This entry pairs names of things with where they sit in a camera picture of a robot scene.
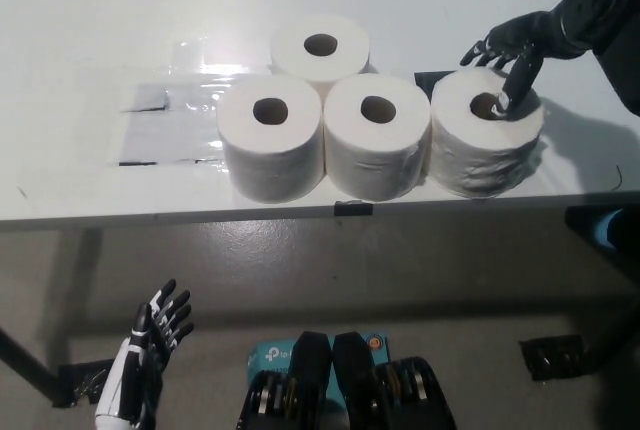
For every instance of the grey tape patch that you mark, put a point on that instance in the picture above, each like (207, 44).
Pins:
(165, 140)

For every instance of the smooth white toilet paper roll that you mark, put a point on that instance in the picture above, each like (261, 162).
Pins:
(290, 60)
(370, 160)
(270, 160)

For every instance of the wrinkled white toilet paper roll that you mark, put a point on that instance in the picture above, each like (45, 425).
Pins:
(475, 165)

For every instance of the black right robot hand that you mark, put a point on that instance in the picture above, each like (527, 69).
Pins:
(525, 40)

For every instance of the black square tape patch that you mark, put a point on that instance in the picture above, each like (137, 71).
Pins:
(425, 82)

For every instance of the clear glossy plastic film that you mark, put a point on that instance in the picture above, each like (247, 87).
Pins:
(200, 75)

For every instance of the small black tape strip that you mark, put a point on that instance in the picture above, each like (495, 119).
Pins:
(352, 208)

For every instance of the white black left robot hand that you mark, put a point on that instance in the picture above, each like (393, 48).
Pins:
(117, 390)

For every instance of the teal printed box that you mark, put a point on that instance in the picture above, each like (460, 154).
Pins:
(270, 357)

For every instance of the black ribbed robot body blocks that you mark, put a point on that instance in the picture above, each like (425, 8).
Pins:
(350, 375)

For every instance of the black table bracket blue insert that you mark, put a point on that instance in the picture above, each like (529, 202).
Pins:
(585, 230)

